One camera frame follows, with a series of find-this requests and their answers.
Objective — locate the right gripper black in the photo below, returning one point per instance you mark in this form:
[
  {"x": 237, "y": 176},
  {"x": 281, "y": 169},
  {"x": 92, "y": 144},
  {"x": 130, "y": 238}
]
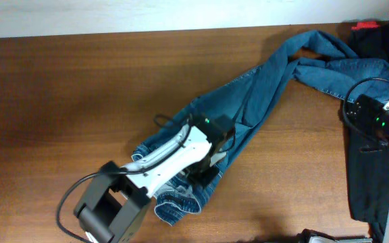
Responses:
[{"x": 362, "y": 109}]

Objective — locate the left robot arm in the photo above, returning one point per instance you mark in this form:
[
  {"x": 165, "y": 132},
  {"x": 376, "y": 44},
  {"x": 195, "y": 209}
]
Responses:
[{"x": 115, "y": 202}]

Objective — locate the black garment pile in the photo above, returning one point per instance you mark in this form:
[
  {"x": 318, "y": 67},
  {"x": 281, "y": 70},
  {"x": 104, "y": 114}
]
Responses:
[{"x": 368, "y": 173}]

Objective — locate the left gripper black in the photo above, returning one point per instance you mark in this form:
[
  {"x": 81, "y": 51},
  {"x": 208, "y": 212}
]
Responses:
[{"x": 206, "y": 180}]

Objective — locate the blue denim jeans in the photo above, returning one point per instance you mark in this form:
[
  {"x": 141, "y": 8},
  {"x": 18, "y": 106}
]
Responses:
[{"x": 314, "y": 58}]

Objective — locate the red cloth piece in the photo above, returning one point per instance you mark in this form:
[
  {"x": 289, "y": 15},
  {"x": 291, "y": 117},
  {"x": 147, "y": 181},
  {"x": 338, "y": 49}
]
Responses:
[{"x": 365, "y": 25}]

